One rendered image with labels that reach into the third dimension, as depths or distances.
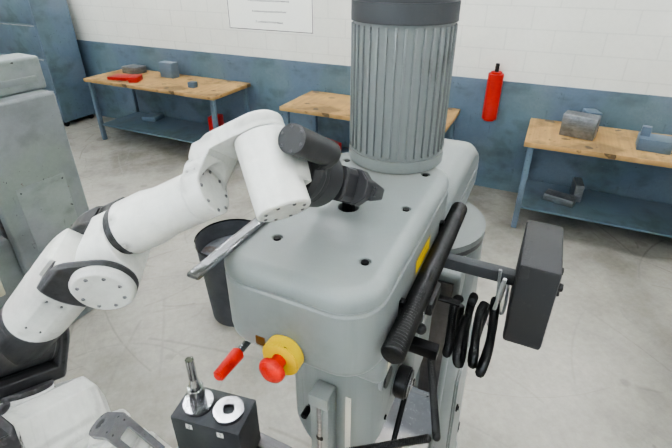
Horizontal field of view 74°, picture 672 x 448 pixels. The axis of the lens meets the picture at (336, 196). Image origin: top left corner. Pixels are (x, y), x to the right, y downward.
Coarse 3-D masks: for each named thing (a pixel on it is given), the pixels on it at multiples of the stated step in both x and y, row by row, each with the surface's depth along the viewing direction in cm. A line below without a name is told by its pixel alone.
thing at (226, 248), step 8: (248, 224) 70; (256, 224) 70; (240, 232) 68; (248, 232) 68; (232, 240) 66; (240, 240) 66; (224, 248) 64; (232, 248) 64; (208, 256) 62; (216, 256) 62; (224, 256) 63; (200, 264) 60; (208, 264) 60; (216, 264) 61; (192, 272) 59; (200, 272) 59
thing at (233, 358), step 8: (248, 344) 73; (232, 352) 71; (240, 352) 71; (224, 360) 69; (232, 360) 70; (240, 360) 71; (216, 368) 69; (224, 368) 68; (232, 368) 69; (216, 376) 68; (224, 376) 68
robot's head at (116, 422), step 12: (96, 420) 65; (108, 420) 63; (120, 420) 61; (132, 420) 62; (96, 432) 62; (108, 432) 60; (120, 432) 61; (144, 432) 63; (96, 444) 61; (108, 444) 61; (120, 444) 60; (156, 444) 64
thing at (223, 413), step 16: (208, 400) 132; (224, 400) 132; (240, 400) 132; (176, 416) 129; (192, 416) 129; (208, 416) 129; (224, 416) 128; (240, 416) 128; (256, 416) 136; (176, 432) 132; (192, 432) 130; (208, 432) 127; (224, 432) 125; (240, 432) 125; (256, 432) 138
